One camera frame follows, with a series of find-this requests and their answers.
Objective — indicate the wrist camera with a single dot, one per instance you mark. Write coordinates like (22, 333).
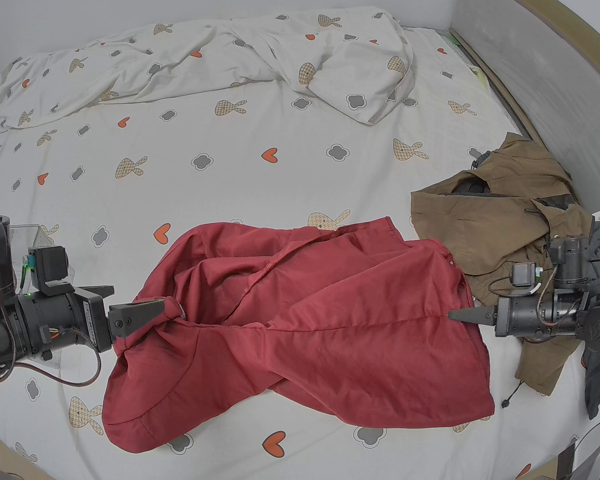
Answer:
(52, 263)
(522, 274)

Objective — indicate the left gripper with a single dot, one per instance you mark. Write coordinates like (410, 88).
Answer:
(55, 318)

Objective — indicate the white printed quilt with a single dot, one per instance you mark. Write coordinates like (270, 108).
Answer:
(180, 68)

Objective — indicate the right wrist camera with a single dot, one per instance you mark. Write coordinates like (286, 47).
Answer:
(522, 274)

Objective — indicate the red shirt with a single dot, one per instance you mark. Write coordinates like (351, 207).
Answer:
(330, 318)

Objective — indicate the brown jacket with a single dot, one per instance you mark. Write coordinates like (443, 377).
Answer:
(480, 218)

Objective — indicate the bed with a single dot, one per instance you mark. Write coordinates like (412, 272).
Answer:
(280, 133)

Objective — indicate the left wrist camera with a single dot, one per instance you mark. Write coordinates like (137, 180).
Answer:
(52, 263)

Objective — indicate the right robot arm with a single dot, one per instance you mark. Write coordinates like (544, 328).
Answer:
(572, 263)

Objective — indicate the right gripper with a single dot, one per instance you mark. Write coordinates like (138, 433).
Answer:
(525, 318)

